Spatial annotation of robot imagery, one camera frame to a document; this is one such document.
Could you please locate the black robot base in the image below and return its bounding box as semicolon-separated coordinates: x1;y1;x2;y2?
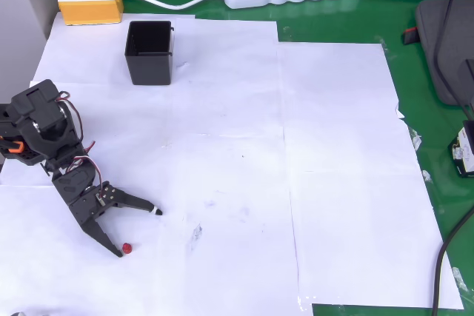
0;103;56;167

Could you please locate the black square cup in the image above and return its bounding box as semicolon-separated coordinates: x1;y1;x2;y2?
124;20;176;87

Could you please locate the yellow cardboard box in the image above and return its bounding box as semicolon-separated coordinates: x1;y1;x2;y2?
58;0;124;27

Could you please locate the orange clamp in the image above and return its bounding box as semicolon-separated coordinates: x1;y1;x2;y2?
0;139;25;154

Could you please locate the red black tag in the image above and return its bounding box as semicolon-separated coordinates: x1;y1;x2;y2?
401;26;420;45

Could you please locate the black device with white label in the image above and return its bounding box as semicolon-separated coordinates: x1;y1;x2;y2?
448;120;474;178

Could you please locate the grey laptop sleeve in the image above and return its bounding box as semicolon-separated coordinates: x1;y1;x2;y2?
414;0;474;107

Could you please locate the red servo wire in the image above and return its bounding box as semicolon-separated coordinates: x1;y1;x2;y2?
73;141;107;199

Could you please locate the thick black cable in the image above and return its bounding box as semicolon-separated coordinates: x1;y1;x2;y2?
431;207;474;316

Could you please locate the thin black cable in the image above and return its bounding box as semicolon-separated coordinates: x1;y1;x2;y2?
433;0;474;121

